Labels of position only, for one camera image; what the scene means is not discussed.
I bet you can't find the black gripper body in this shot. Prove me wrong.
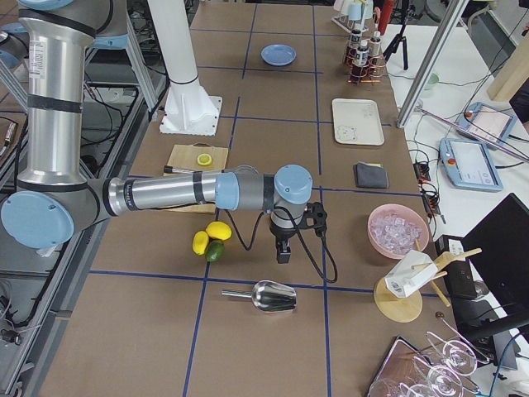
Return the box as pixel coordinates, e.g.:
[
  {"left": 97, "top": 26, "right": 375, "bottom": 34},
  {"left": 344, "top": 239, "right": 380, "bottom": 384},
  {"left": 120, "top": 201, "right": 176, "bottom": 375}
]
[{"left": 269, "top": 202, "right": 327, "bottom": 249}]

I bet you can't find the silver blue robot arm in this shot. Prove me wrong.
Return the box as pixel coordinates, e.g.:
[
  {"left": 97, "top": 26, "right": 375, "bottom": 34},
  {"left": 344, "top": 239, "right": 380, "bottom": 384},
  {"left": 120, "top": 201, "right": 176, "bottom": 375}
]
[{"left": 1, "top": 1, "right": 326, "bottom": 263}]

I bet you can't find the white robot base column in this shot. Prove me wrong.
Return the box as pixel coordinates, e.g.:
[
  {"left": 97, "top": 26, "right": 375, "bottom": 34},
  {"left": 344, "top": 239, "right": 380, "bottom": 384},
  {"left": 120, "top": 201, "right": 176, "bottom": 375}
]
[{"left": 148, "top": 0, "right": 222, "bottom": 136}]

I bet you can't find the blue ceramic plate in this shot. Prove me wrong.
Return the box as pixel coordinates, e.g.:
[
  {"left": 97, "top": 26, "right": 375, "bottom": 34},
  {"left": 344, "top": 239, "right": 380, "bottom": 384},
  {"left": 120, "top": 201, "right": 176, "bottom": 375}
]
[{"left": 260, "top": 44, "right": 297, "bottom": 67}]

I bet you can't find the steel ice scoop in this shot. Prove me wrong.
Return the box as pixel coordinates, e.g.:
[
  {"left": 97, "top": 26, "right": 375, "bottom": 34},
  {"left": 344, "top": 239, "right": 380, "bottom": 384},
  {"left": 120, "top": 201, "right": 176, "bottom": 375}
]
[{"left": 222, "top": 280, "right": 297, "bottom": 313}]

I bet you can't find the yellow lemon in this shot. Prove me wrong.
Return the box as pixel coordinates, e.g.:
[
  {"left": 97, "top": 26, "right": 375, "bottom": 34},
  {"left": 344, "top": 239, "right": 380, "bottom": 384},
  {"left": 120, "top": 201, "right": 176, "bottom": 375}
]
[
  {"left": 206, "top": 221, "right": 232, "bottom": 241},
  {"left": 192, "top": 231, "right": 210, "bottom": 256}
]

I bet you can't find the green avocado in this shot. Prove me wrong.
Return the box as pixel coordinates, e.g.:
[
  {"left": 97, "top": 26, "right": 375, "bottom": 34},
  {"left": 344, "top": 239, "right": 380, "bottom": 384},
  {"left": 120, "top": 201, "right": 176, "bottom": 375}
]
[{"left": 204, "top": 240, "right": 225, "bottom": 262}]

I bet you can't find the grey folded cloth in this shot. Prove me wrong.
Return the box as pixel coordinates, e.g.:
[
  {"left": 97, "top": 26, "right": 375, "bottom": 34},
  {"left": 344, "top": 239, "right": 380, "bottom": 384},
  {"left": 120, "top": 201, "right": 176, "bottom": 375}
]
[{"left": 353, "top": 162, "right": 389, "bottom": 189}]

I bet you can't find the pink bowl with ice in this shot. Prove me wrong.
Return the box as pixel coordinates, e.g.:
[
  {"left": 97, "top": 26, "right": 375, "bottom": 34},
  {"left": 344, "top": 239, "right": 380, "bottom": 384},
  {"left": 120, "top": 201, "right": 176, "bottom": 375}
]
[{"left": 367, "top": 203, "right": 430, "bottom": 259}]

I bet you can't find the cream bear serving tray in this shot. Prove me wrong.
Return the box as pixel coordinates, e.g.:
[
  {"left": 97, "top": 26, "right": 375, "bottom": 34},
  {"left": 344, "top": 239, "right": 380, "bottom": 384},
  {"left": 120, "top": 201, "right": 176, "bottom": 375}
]
[{"left": 331, "top": 98, "right": 384, "bottom": 146}]

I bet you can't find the white paper cup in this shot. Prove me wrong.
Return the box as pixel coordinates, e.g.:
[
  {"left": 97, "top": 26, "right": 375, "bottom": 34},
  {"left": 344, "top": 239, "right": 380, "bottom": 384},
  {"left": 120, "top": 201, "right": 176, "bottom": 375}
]
[{"left": 384, "top": 250, "right": 437, "bottom": 299}]

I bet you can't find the lemon half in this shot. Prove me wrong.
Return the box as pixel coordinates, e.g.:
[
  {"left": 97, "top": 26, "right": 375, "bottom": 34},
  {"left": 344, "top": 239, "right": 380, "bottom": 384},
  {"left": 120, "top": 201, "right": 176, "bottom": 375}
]
[{"left": 196, "top": 153, "right": 213, "bottom": 167}]

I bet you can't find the blue teach pendant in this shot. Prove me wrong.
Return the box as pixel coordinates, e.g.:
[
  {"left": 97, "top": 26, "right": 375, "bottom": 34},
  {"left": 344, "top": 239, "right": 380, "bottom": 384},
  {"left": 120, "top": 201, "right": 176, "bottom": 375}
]
[
  {"left": 457, "top": 102, "right": 517, "bottom": 146},
  {"left": 439, "top": 138, "right": 503, "bottom": 192}
]

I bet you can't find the dark drink bottle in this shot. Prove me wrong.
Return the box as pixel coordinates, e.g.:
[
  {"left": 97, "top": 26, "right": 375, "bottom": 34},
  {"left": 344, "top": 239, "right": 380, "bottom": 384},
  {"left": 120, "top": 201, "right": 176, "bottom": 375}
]
[
  {"left": 369, "top": 31, "right": 381, "bottom": 57},
  {"left": 349, "top": 27, "right": 363, "bottom": 57},
  {"left": 354, "top": 40, "right": 369, "bottom": 68}
]

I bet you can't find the black monitor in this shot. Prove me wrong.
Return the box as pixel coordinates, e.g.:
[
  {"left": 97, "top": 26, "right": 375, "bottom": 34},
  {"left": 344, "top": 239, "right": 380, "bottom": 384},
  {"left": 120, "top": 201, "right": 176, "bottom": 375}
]
[{"left": 446, "top": 193, "right": 528, "bottom": 342}]

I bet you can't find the green bowl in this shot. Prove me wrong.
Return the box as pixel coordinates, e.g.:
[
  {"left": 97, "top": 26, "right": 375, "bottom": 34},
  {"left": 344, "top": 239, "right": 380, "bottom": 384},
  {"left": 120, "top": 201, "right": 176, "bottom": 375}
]
[{"left": 422, "top": 72, "right": 440, "bottom": 98}]

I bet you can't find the wine glass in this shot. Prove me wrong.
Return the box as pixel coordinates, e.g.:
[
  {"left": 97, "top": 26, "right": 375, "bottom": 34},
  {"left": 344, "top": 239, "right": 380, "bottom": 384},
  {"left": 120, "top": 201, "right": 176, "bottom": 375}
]
[
  {"left": 426, "top": 331, "right": 477, "bottom": 376},
  {"left": 412, "top": 356, "right": 463, "bottom": 396}
]

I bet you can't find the red bottle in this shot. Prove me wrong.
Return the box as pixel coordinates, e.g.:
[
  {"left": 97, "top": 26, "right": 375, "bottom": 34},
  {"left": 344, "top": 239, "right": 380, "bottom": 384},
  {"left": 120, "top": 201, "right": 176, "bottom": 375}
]
[{"left": 378, "top": 0, "right": 395, "bottom": 36}]

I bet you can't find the black tripod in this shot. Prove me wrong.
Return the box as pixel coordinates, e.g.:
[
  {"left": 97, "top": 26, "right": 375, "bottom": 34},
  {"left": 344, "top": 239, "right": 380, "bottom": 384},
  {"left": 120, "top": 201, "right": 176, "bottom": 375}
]
[{"left": 383, "top": 0, "right": 415, "bottom": 70}]

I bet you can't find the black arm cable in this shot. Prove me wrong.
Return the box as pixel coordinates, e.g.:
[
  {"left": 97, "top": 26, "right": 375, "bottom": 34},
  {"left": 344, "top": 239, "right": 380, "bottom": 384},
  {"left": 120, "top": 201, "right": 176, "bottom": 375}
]
[{"left": 222, "top": 202, "right": 339, "bottom": 285}]

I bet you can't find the black handled knife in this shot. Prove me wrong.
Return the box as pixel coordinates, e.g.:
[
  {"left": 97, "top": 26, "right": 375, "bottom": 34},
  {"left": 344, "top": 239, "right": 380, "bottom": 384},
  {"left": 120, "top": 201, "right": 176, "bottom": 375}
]
[{"left": 163, "top": 165, "right": 194, "bottom": 174}]

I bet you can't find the copper wire bottle rack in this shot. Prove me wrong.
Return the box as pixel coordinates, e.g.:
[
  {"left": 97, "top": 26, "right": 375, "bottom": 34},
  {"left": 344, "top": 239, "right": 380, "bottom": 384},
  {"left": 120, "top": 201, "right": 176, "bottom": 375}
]
[{"left": 344, "top": 42, "right": 386, "bottom": 84}]

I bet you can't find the white wire cup basket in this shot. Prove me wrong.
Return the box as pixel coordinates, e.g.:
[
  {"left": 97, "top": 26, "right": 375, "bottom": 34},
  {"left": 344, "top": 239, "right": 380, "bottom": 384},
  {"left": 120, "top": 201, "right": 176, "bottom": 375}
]
[{"left": 331, "top": 0, "right": 374, "bottom": 29}]

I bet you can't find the aluminium frame post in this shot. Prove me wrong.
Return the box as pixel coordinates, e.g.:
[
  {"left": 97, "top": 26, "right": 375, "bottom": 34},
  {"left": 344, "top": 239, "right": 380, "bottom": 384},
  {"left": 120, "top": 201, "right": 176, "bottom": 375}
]
[{"left": 396, "top": 0, "right": 469, "bottom": 128}]

